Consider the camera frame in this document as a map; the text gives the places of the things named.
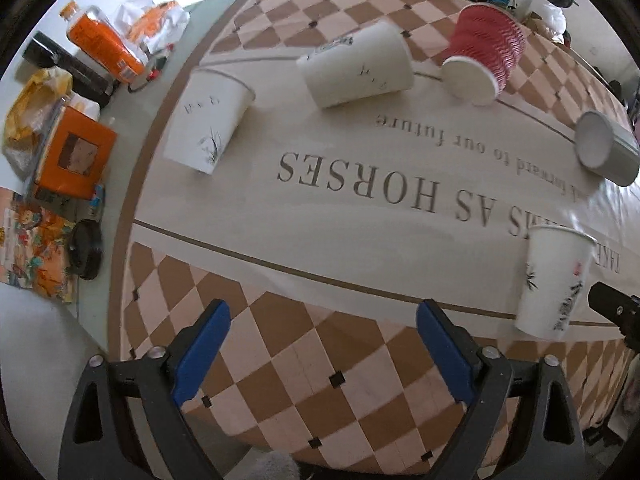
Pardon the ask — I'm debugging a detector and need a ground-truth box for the white cup with calligraphy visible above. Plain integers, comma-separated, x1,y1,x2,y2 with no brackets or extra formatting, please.
515,226,597,341

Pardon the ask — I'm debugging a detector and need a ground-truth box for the orange box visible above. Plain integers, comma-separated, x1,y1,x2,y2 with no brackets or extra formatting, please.
32,106,117,200

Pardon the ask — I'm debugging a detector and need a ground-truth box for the white cup with birds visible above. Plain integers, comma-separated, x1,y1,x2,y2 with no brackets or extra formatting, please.
296,21,414,108

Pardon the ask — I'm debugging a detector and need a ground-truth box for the colourful snack packet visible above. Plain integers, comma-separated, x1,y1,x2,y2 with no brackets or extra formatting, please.
1,188,76,304

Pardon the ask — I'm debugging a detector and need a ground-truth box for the crumpled white orange wrapper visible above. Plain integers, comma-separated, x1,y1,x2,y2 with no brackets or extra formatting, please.
115,0,191,54

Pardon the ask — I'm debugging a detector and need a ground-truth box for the black round lid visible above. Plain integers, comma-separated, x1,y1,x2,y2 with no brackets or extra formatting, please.
66,219,103,281

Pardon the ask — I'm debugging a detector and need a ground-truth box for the checkered printed tablecloth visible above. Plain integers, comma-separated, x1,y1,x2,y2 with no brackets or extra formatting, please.
108,0,639,474

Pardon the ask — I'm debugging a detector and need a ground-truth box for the grey ribbed mug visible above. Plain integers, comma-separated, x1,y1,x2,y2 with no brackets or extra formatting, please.
575,110,639,186

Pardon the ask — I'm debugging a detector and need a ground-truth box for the red ribbed paper cup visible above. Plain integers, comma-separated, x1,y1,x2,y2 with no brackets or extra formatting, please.
440,3,526,106

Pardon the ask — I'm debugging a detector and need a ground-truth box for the yellow plastic bag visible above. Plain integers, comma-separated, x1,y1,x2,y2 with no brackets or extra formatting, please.
2,66,73,181

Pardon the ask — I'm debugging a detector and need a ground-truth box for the white cup with grass print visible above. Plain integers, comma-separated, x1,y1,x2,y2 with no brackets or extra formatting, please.
163,67,256,174

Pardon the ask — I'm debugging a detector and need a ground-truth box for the orange juice bottle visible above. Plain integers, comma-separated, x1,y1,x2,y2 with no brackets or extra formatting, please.
60,0,148,84

